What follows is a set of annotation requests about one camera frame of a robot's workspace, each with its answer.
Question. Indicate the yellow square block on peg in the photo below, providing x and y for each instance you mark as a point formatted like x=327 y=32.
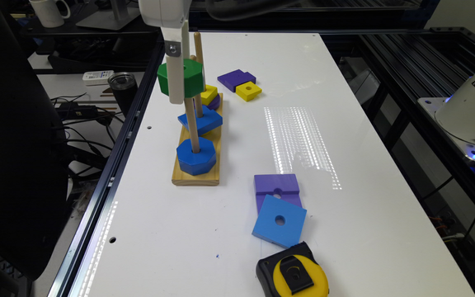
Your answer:
x=208 y=95

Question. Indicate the front wooden peg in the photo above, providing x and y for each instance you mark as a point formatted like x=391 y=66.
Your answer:
x=191 y=121

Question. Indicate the green octagonal block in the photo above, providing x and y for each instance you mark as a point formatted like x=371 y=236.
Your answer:
x=193 y=78

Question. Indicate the purple round block on peg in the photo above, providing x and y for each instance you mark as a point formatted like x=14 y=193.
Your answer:
x=212 y=103

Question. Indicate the light blue square block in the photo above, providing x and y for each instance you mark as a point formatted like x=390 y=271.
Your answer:
x=279 y=222

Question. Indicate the rear wooden peg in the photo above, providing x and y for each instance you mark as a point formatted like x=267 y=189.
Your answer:
x=198 y=48

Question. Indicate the purple block at rear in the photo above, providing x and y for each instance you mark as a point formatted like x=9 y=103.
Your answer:
x=235 y=78

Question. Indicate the blue octagonal block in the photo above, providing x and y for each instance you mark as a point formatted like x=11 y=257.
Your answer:
x=196 y=163

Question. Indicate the black office chair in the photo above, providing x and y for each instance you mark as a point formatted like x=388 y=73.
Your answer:
x=33 y=170

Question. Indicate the white remote label device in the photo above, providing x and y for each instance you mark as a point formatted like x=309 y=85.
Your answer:
x=97 y=78

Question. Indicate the blue square block on peg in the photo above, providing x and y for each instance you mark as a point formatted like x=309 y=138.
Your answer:
x=209 y=121

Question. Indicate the wooden peg base board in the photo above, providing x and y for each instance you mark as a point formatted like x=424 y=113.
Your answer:
x=211 y=178

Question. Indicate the yellow black tape measure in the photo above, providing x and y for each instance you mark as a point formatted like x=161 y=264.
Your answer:
x=292 y=273

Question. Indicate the white mug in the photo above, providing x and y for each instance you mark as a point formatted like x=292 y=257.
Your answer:
x=49 y=13

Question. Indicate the yellow square block loose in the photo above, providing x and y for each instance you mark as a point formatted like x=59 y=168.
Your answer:
x=248 y=91

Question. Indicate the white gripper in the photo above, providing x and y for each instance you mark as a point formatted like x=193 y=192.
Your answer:
x=171 y=16

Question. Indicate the grey monitor stand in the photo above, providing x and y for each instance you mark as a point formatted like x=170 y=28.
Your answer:
x=121 y=14

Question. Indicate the black tumbler cup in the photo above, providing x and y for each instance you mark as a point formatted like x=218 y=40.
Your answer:
x=124 y=88

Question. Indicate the purple square block front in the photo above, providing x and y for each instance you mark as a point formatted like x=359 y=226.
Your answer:
x=284 y=185

